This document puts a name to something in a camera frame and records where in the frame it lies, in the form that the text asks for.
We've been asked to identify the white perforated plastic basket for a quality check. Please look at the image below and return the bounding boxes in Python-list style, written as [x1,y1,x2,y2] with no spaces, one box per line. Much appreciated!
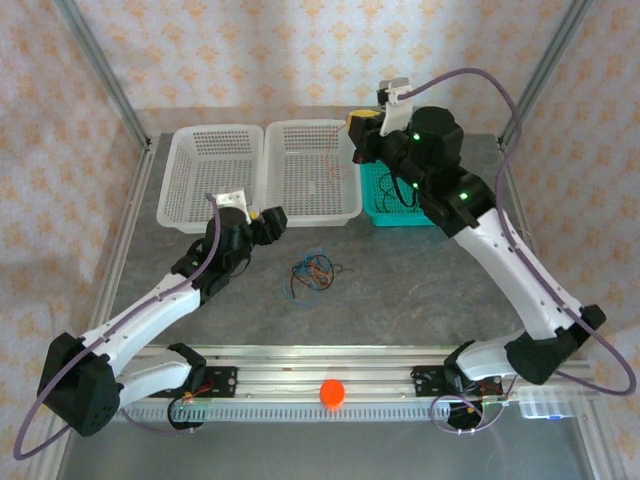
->
[263,119,363,229]
[156,124,265,236]

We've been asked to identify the thin black cable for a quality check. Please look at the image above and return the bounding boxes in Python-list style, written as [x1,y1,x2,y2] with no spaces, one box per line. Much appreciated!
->
[291,257,334,291]
[378,170,422,214]
[291,255,355,291]

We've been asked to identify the teal perforated plastic basket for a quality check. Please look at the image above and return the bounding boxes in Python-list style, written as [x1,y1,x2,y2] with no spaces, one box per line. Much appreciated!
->
[357,160,444,229]

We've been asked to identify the orange round puck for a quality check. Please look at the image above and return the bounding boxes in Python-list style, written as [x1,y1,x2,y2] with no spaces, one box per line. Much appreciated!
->
[319,378,347,411]

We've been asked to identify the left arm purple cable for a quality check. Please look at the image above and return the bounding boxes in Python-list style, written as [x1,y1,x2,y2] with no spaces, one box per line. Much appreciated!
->
[12,193,221,460]

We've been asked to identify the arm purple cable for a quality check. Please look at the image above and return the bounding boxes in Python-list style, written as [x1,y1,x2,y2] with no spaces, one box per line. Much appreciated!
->
[399,68,637,435]
[12,193,221,460]

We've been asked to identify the aluminium side rail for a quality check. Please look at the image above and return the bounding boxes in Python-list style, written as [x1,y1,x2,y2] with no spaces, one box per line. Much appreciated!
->
[97,142,161,326]
[499,142,570,361]

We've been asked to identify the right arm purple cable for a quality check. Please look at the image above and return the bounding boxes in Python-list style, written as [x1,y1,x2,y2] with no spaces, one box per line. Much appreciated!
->
[399,68,637,435]

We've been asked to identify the aluminium frame post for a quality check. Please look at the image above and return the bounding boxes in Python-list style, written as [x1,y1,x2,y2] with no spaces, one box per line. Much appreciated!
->
[498,0,599,150]
[52,0,154,151]

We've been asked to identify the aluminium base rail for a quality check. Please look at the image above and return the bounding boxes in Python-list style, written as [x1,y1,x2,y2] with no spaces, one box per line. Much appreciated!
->
[117,343,601,405]

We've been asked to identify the grey slotted cable duct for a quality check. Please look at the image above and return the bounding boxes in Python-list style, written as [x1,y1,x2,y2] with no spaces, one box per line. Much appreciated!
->
[119,403,524,424]

